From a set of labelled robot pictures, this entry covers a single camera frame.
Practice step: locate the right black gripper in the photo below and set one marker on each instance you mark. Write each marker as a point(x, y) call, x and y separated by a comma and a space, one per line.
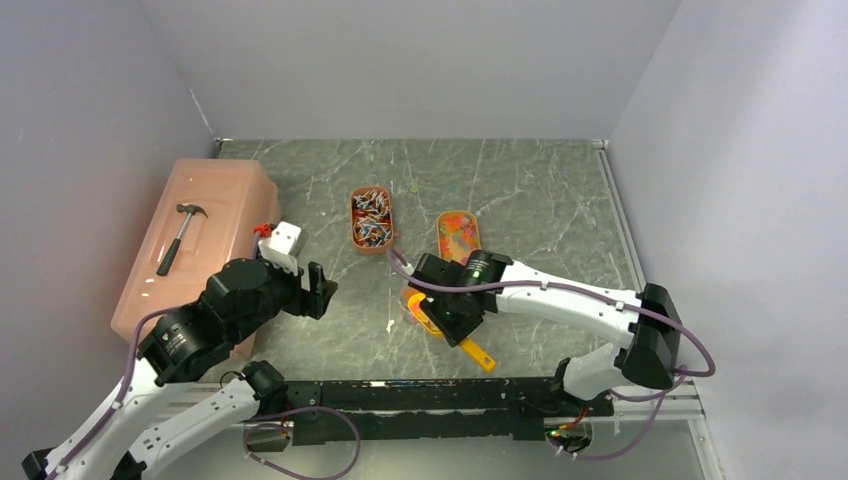
point(454, 332)

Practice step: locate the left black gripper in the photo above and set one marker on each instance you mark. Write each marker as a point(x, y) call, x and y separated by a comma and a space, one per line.
point(304, 301)

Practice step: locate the orange plastic scoop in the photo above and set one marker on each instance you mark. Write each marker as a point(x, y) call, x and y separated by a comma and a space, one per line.
point(411, 300)

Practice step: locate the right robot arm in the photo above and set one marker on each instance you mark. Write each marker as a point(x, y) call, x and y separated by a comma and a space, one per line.
point(641, 337)

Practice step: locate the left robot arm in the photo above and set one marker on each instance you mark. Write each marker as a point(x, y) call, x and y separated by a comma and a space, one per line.
point(118, 440)

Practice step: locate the tray of gummy candies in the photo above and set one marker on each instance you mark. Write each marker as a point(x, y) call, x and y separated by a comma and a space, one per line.
point(458, 235)

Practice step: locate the pink plastic storage box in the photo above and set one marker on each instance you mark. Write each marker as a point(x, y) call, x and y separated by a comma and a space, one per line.
point(237, 195)

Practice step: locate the black hammer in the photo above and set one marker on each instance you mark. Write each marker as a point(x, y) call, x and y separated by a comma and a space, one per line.
point(189, 210)

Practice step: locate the black base frame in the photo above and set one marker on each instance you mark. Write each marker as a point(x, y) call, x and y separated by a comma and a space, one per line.
point(521, 408)

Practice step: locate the aluminium table rail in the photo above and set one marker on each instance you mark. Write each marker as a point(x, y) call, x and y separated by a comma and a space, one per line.
point(683, 406)

